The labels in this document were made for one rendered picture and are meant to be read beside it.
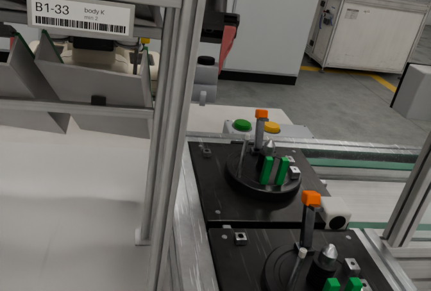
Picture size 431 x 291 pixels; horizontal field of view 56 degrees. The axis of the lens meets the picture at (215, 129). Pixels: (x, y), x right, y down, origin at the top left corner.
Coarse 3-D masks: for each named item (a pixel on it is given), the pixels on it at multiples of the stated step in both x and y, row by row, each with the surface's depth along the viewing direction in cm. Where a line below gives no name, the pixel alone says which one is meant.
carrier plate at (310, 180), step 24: (192, 144) 81; (216, 144) 83; (240, 144) 84; (216, 168) 75; (312, 168) 81; (216, 192) 68; (216, 216) 63; (240, 216) 64; (264, 216) 65; (288, 216) 66
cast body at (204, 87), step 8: (200, 56) 70; (208, 56) 70; (200, 64) 69; (208, 64) 69; (216, 64) 70; (200, 72) 68; (208, 72) 68; (216, 72) 68; (200, 80) 68; (208, 80) 68; (216, 80) 68; (192, 88) 68; (200, 88) 68; (208, 88) 68; (216, 88) 68; (192, 96) 69; (200, 96) 67; (208, 96) 69; (200, 104) 67
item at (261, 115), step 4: (256, 112) 77; (260, 112) 76; (264, 112) 76; (256, 116) 77; (260, 116) 76; (264, 116) 76; (260, 120) 75; (264, 120) 74; (268, 120) 75; (256, 124) 77; (260, 124) 77; (264, 124) 77; (256, 128) 77; (260, 128) 77; (256, 132) 77; (260, 132) 77; (256, 136) 77; (260, 136) 77; (256, 140) 77; (260, 140) 77; (256, 144) 77; (260, 144) 77; (256, 148) 77; (260, 148) 77
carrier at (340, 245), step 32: (224, 256) 56; (256, 256) 57; (288, 256) 55; (320, 256) 50; (352, 256) 60; (224, 288) 51; (256, 288) 52; (288, 288) 47; (320, 288) 50; (352, 288) 46; (384, 288) 55
